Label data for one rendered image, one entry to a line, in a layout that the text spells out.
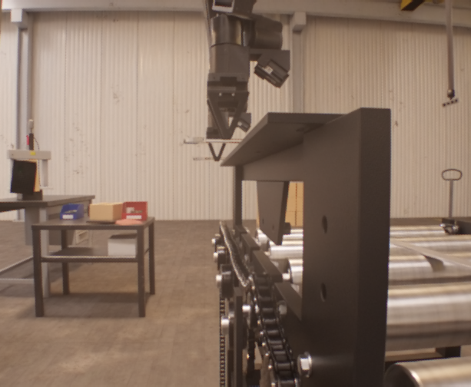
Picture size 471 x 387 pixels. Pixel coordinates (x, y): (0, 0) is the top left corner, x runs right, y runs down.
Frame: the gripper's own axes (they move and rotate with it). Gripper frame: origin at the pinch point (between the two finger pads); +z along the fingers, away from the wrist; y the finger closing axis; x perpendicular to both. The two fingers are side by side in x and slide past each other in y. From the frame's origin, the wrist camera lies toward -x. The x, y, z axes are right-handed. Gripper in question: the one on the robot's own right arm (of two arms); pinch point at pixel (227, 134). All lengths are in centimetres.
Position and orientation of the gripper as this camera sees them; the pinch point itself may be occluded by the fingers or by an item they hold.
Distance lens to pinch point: 67.4
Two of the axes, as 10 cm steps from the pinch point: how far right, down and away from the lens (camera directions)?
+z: 0.0, 10.0, 0.3
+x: -10.0, 0.0, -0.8
